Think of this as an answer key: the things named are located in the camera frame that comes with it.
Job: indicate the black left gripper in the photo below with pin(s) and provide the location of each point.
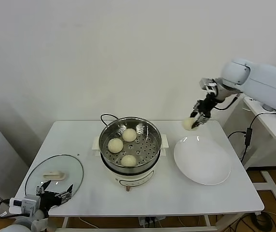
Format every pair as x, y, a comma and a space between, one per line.
50, 199

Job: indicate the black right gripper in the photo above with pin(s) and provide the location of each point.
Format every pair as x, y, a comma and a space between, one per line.
206, 106

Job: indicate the white steamed baozi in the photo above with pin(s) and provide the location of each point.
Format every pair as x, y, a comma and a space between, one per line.
129, 134
128, 161
115, 145
188, 123

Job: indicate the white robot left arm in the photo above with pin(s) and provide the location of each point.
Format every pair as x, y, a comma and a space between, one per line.
22, 226

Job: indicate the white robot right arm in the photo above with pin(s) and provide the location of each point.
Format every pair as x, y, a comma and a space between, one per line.
268, 82

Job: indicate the perforated steel steamer basket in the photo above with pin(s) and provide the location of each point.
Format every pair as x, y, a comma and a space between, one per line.
145, 152

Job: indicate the white round plate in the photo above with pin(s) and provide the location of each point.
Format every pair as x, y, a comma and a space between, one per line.
200, 164

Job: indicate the white side table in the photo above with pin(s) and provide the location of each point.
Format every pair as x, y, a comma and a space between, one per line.
273, 130

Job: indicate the cream electric cooker base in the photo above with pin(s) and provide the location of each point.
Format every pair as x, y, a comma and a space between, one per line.
133, 181

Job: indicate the white power strip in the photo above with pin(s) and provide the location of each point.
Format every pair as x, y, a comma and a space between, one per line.
152, 220

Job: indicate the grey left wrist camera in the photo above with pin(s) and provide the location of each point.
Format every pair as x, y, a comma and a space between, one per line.
28, 203

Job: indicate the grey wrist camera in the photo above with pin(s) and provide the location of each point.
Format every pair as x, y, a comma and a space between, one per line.
28, 203
208, 83

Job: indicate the white table leg frame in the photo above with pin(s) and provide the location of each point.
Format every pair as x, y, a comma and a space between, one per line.
65, 221

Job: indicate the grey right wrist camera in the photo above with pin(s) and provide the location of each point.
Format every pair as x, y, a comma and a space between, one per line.
208, 83

